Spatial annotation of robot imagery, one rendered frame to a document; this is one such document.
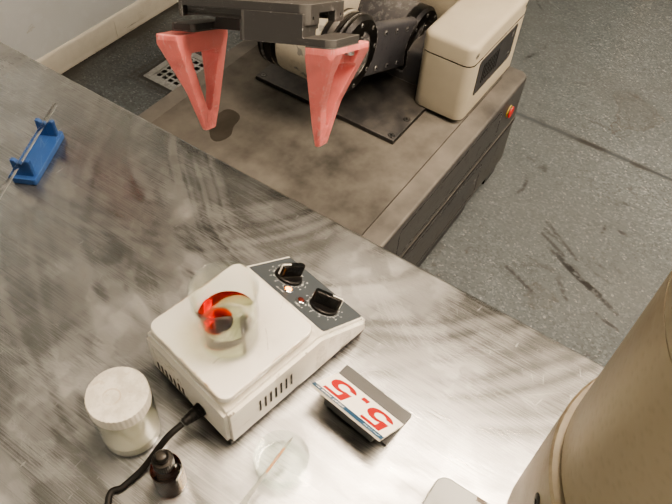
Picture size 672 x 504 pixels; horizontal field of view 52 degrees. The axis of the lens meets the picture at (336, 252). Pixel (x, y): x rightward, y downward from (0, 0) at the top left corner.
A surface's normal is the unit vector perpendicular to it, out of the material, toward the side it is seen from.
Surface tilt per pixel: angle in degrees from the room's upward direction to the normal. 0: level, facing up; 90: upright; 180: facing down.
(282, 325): 0
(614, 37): 0
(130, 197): 0
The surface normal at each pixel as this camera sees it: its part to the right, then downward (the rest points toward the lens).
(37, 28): 0.83, 0.46
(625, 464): -0.99, 0.08
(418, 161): 0.04, -0.63
